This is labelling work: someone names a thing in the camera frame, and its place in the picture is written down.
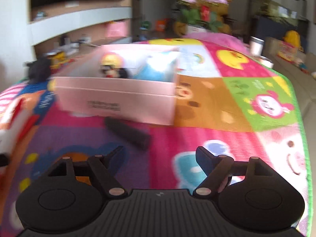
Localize orange storage box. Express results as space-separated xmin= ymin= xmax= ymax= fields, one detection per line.
xmin=155 ymin=18 xmax=169 ymax=32

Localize green watermelon ball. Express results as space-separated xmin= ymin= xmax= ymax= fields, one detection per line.
xmin=140 ymin=20 xmax=151 ymax=31

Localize white thermos cup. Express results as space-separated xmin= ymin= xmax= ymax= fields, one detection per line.
xmin=249 ymin=36 xmax=265 ymax=56

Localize glass fish tank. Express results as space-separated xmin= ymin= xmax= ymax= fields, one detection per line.
xmin=250 ymin=0 xmax=309 ymax=49

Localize purple orchid flower pot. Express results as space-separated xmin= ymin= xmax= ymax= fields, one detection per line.
xmin=175 ymin=0 xmax=229 ymax=34

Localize white blue medicine box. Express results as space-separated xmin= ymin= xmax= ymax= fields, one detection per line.
xmin=132 ymin=51 xmax=180 ymax=82

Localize white wifi router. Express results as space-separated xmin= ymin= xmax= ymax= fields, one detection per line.
xmin=44 ymin=35 xmax=91 ymax=57

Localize yellow kids backpack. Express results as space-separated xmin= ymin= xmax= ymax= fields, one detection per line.
xmin=277 ymin=30 xmax=302 ymax=63

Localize yellow plush bear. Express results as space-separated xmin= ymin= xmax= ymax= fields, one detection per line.
xmin=172 ymin=0 xmax=234 ymax=37

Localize black plush toy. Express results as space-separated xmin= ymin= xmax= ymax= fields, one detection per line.
xmin=24 ymin=57 xmax=51 ymax=84

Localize red cap figurine keychain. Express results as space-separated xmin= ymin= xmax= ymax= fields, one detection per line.
xmin=100 ymin=53 xmax=130 ymax=79

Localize white wall shelf unit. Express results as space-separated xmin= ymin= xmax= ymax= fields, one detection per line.
xmin=1 ymin=0 xmax=132 ymax=87

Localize pink gift bag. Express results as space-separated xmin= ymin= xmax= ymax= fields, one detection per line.
xmin=105 ymin=20 xmax=130 ymax=38

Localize pink cardboard box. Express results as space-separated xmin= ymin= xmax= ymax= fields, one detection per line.
xmin=53 ymin=43 xmax=180 ymax=125

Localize colourful cartoon play mat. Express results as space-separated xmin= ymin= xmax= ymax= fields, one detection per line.
xmin=1 ymin=35 xmax=313 ymax=236

